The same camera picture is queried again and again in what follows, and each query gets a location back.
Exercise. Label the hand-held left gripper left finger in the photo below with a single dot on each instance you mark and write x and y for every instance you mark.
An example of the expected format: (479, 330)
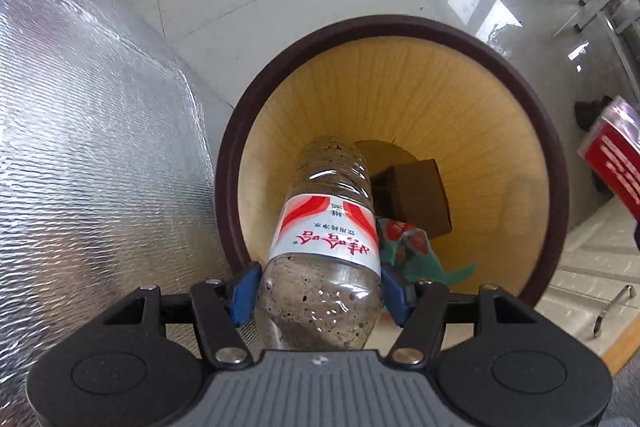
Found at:
(245, 294)

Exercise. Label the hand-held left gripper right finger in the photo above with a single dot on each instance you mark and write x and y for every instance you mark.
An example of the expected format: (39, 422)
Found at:
(397, 297)

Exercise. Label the blue plastic packaging bag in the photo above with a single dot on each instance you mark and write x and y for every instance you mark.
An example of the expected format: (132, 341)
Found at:
(415, 252)

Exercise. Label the clear plastic bottle red label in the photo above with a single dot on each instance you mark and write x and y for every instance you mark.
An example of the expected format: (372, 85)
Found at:
(325, 247)

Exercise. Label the brown cardboard box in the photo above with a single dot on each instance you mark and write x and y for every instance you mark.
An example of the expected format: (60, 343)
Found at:
(415, 202)

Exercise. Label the yellow wastebasket brown rim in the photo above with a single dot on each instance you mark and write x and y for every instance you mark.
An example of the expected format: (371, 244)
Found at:
(450, 107)

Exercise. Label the red paper carton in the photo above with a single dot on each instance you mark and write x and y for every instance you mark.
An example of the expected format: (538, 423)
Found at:
(617, 157)

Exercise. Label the chrome tube leg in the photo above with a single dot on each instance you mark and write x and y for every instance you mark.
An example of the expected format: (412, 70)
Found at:
(612, 312)

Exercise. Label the black shoes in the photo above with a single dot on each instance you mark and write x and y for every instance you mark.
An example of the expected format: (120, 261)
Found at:
(592, 114)

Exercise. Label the white metal chair frame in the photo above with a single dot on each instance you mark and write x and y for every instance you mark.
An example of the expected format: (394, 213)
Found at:
(595, 7)

